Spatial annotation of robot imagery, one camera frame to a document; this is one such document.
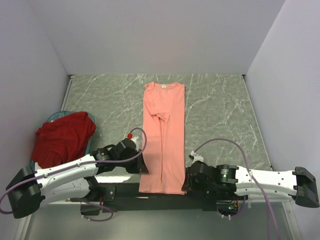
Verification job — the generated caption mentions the white t shirt in basket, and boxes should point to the white t shirt in basket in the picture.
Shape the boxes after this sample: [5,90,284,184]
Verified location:
[34,162,42,171]

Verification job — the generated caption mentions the salmon pink t shirt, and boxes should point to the salmon pink t shirt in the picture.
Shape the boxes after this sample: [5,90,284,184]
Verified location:
[139,82,185,195]

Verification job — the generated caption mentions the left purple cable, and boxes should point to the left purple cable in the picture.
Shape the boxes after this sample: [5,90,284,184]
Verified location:
[0,127,148,215]

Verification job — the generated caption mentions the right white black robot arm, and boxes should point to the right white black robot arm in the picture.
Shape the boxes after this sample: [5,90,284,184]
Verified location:
[181,161,320,208]

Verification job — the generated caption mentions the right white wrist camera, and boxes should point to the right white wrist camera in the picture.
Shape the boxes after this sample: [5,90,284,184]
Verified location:
[188,151,204,164]

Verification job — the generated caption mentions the red t shirt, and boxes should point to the red t shirt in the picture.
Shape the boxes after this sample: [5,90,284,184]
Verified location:
[31,111,97,169]

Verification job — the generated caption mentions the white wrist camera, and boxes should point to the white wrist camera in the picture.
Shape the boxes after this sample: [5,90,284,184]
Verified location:
[127,133,141,149]
[188,151,204,164]

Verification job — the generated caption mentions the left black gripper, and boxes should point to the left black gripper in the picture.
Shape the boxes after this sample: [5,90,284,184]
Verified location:
[117,148,149,174]

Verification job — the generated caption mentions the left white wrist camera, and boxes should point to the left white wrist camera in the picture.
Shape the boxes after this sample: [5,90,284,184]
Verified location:
[127,133,141,149]

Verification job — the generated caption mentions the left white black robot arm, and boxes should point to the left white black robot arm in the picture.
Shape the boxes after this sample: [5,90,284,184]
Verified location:
[5,138,149,219]

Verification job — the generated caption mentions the black base crossbar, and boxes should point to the black base crossbar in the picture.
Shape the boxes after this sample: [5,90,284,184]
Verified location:
[83,182,248,218]

